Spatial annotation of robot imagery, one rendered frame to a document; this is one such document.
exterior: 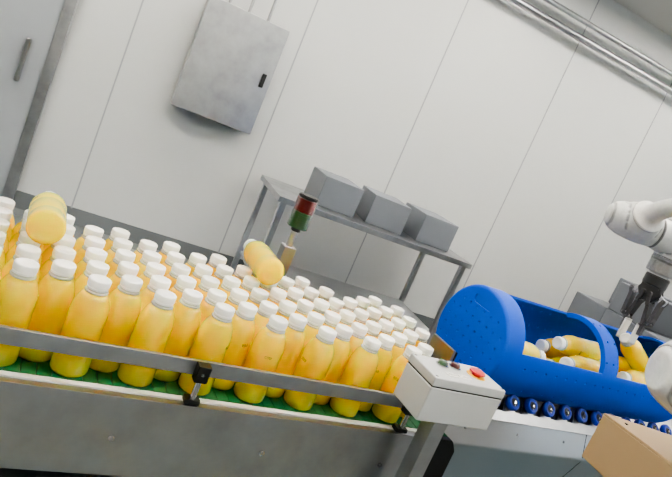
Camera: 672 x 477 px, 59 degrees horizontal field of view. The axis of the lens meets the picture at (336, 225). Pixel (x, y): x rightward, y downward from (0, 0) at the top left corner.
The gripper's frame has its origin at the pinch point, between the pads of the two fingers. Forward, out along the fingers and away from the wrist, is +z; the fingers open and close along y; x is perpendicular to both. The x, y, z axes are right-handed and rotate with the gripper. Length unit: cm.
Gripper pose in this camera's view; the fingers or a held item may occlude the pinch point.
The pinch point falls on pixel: (629, 331)
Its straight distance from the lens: 217.5
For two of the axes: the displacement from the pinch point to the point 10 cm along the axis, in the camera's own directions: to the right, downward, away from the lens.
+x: -8.4, -2.7, -4.8
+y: -3.9, -3.2, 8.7
